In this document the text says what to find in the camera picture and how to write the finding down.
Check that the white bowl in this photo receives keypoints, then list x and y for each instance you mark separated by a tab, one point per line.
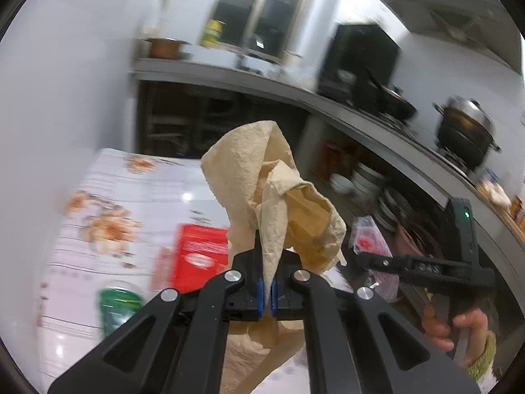
341	184

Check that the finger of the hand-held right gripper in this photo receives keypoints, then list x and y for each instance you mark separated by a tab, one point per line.
381	262

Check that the yellow bottle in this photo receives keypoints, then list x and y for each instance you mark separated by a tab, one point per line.
212	33

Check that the black wok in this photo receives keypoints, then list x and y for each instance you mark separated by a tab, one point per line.
393	104

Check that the tan paper towel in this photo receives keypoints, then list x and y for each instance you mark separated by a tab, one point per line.
246	164

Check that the orange jar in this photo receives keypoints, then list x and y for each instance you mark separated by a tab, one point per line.
518	212

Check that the copper pot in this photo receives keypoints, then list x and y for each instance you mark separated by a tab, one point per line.
164	47

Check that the black kitchen appliance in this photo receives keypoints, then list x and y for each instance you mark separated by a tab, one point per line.
357	61

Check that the red cardboard box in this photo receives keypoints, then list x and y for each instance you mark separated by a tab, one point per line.
201	254

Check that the dark window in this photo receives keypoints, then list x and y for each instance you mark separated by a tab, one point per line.
262	12

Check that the large pot with metal lid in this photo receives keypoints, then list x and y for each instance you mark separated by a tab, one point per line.
465	131

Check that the floral tablecloth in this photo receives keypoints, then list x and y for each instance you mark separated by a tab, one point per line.
143	197

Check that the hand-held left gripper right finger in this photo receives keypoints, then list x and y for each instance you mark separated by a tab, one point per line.
275	300

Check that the grey kitchen counter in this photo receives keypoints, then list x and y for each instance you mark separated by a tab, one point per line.
320	102

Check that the stack of white bowls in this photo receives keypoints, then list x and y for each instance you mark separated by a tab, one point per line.
368	176

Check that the stack of plates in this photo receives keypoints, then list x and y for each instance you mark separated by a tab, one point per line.
393	209

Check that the range hood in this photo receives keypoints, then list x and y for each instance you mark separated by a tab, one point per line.
447	12

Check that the person's right hand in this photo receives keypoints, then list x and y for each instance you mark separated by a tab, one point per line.
441	328

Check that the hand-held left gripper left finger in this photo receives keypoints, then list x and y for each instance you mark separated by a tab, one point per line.
260	300

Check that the food bag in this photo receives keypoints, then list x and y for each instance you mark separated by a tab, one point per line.
494	192

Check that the clear plastic bag red print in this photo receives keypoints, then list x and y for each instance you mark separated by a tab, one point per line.
369	242

